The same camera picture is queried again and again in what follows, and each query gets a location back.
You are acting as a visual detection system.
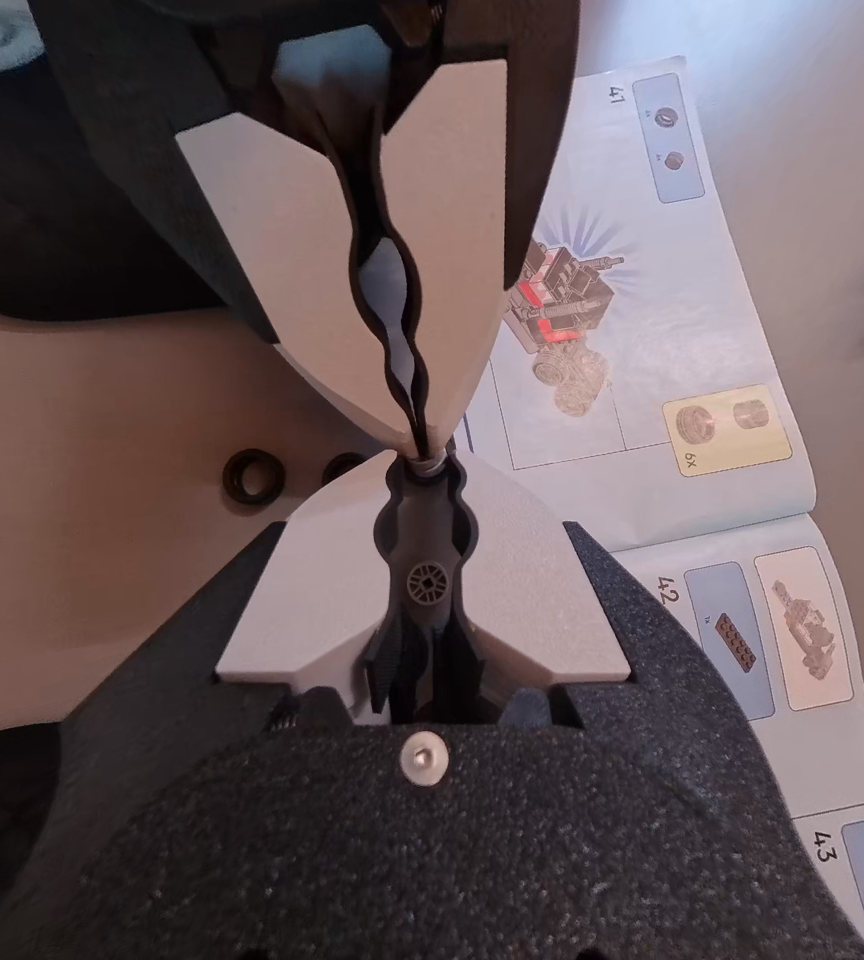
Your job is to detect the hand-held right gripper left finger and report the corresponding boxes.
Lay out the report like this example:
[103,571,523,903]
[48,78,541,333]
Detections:
[214,448,405,724]

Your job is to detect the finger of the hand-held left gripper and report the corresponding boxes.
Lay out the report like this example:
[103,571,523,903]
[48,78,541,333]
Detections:
[379,57,513,456]
[175,111,416,445]

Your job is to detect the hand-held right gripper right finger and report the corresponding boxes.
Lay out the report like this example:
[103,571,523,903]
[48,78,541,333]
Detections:
[460,457,633,724]

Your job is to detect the black lego tyre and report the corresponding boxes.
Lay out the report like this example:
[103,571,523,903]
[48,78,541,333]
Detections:
[321,451,369,489]
[223,448,285,505]

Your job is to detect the open instruction booklet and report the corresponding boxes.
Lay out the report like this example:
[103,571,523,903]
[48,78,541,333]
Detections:
[462,54,864,960]

